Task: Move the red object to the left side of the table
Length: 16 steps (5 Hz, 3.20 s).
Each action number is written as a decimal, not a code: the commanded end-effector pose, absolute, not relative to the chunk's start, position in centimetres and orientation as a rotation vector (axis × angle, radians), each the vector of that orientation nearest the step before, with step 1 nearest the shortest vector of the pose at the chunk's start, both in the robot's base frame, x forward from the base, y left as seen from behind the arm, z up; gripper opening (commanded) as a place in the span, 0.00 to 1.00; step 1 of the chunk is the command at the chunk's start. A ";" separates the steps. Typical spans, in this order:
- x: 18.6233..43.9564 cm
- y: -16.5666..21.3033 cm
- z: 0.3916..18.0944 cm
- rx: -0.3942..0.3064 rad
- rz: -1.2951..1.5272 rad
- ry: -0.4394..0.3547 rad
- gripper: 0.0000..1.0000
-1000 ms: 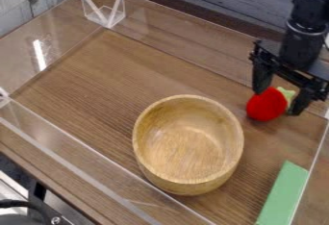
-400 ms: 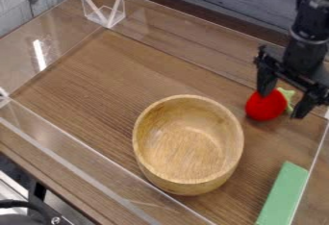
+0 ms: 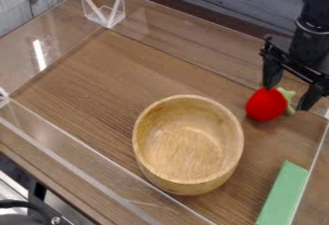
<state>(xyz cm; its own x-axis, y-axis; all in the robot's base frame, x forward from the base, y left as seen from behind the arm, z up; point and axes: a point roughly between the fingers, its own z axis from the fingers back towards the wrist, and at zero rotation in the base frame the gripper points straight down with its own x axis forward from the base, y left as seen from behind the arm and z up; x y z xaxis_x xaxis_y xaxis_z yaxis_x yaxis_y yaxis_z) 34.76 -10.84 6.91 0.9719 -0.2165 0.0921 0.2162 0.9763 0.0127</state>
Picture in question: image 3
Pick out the black metal table bracket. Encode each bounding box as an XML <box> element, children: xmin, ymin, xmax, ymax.
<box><xmin>28</xmin><ymin>181</ymin><xmax>75</xmax><ymax>225</ymax></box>

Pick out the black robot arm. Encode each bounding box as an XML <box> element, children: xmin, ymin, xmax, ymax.
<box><xmin>259</xmin><ymin>0</ymin><xmax>329</xmax><ymax>111</ymax></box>

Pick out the red plush strawberry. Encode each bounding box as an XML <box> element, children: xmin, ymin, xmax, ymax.
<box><xmin>246</xmin><ymin>87</ymin><xmax>295</xmax><ymax>122</ymax></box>

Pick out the clear acrylic front panel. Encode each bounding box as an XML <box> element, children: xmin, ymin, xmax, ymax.
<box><xmin>0</xmin><ymin>88</ymin><xmax>214</xmax><ymax>225</ymax></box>

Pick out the green rectangular block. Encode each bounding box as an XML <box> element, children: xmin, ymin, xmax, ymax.
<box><xmin>254</xmin><ymin>162</ymin><xmax>309</xmax><ymax>225</ymax></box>

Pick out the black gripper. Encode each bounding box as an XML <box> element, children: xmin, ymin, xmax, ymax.
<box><xmin>259</xmin><ymin>35</ymin><xmax>329</xmax><ymax>111</ymax></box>

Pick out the clear acrylic corner bracket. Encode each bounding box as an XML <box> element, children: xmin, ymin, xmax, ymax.
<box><xmin>81</xmin><ymin>0</ymin><xmax>126</xmax><ymax>29</ymax></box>

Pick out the wooden bowl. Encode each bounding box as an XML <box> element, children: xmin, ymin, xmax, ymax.
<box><xmin>132</xmin><ymin>94</ymin><xmax>245</xmax><ymax>196</ymax></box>

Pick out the black cable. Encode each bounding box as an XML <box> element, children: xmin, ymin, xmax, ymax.
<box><xmin>0</xmin><ymin>199</ymin><xmax>44</xmax><ymax>225</ymax></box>

